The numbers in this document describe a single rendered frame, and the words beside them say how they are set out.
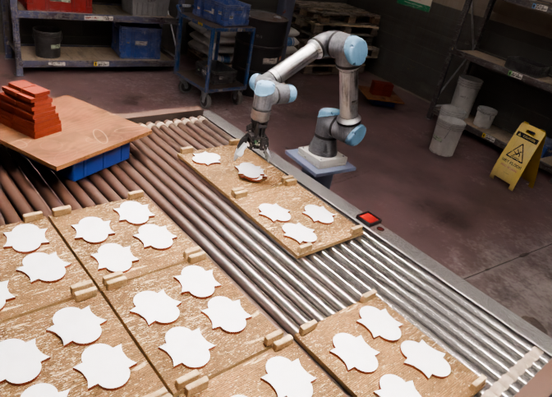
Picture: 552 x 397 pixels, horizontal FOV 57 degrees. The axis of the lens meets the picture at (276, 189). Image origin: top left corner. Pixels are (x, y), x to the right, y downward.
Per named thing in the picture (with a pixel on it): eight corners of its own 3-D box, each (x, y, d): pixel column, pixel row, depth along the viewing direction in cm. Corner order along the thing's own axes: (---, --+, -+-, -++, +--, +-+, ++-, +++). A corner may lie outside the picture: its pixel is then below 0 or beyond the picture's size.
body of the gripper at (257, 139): (249, 151, 203) (254, 123, 197) (244, 142, 210) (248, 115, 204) (267, 151, 206) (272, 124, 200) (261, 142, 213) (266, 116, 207)
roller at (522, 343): (202, 122, 275) (203, 114, 273) (546, 366, 156) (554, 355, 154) (195, 123, 272) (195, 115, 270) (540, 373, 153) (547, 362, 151)
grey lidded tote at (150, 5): (156, 10, 617) (157, -11, 605) (170, 17, 594) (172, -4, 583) (117, 8, 586) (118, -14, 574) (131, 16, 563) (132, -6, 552)
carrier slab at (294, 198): (295, 185, 221) (296, 182, 220) (363, 234, 195) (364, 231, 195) (229, 201, 199) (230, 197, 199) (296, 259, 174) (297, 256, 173)
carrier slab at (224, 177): (239, 145, 247) (240, 142, 246) (294, 184, 222) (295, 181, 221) (177, 156, 225) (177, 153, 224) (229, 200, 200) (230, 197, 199)
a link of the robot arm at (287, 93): (282, 78, 211) (262, 80, 204) (300, 86, 204) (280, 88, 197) (279, 96, 215) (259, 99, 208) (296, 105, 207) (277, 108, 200)
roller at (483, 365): (170, 126, 263) (171, 117, 260) (517, 395, 143) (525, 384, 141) (161, 127, 260) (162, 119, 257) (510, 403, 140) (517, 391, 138)
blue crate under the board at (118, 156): (78, 135, 226) (78, 113, 221) (131, 159, 216) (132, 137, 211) (17, 155, 201) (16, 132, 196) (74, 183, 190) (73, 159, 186)
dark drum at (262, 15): (259, 80, 656) (271, 10, 613) (285, 97, 615) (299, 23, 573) (219, 81, 622) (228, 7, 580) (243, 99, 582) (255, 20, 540)
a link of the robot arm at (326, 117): (325, 128, 264) (330, 103, 258) (344, 137, 256) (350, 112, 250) (310, 131, 256) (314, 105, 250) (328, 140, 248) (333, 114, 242)
